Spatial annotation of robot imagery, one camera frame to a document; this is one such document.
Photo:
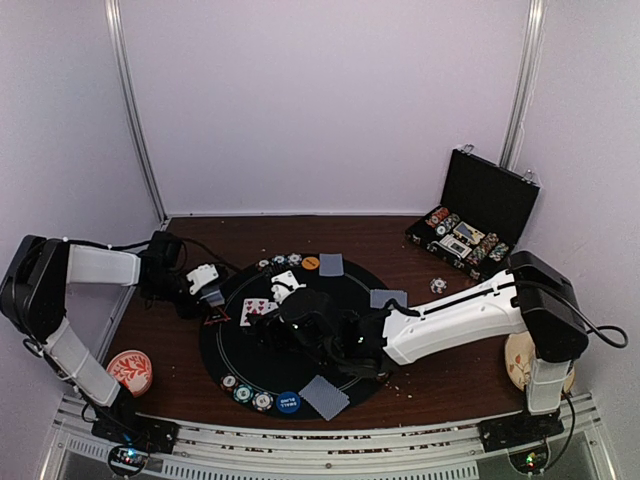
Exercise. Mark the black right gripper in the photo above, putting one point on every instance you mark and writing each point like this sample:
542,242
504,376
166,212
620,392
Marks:
266,326

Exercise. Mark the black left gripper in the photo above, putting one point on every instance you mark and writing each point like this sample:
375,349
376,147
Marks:
191,309

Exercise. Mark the blue patterned card deck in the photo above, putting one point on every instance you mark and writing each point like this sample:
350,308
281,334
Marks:
215,298

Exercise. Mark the red triangular all-in marker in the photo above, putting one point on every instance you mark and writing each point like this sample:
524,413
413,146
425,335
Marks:
216,317

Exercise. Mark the card dealt to dealer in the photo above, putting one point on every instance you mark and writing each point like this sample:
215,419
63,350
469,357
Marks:
379,298

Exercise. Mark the nine of hearts card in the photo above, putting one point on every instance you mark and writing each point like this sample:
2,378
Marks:
252,306

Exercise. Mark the card dealt to small blind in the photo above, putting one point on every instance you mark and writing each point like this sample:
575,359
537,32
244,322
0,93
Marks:
326,399

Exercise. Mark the card dealt to big blind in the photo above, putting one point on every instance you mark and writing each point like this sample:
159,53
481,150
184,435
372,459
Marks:
331,265

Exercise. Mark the yellow big blind button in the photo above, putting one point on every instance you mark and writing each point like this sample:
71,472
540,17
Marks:
310,263

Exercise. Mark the blue small blind button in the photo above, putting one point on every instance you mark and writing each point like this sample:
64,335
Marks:
288,402

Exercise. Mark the ace of spades card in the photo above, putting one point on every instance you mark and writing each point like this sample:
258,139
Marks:
270,306

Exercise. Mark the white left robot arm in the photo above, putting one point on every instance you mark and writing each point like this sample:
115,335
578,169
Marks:
34,293

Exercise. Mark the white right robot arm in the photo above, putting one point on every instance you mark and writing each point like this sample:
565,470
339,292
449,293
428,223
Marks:
528,296

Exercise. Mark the round black poker mat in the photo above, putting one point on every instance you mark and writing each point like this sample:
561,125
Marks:
228,348

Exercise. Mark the red white patterned cup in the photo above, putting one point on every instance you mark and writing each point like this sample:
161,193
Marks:
132,368

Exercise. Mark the blue white chip stack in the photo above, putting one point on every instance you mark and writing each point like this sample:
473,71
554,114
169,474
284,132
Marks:
438,285

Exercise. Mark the red chip row in case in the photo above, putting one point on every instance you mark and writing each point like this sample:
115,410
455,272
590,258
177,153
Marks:
437,216

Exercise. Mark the green chip row in case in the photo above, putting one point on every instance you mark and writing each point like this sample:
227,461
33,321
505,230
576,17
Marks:
447,224

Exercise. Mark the card deck in case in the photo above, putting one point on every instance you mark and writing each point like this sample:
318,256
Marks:
462,239

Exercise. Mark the round wooden coaster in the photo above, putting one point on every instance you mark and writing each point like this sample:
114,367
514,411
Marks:
527,370

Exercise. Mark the right chip rows in case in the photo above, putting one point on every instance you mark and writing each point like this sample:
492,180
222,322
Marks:
491,246

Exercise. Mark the black poker chip case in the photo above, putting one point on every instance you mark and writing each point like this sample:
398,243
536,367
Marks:
487,197

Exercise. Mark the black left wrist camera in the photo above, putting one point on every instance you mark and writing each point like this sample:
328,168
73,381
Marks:
164,249

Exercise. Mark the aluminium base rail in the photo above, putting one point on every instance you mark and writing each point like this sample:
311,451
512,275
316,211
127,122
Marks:
443,451

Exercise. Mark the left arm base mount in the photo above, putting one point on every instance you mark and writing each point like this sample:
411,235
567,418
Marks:
135,437

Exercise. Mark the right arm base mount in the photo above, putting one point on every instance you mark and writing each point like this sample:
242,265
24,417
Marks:
524,437

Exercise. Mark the aluminium frame post left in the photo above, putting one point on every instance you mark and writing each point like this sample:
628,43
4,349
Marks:
117,36

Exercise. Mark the aluminium frame post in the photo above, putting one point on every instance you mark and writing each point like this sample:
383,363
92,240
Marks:
117,36
525,84

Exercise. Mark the aluminium frame post right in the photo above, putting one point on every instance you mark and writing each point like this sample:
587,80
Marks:
525,84

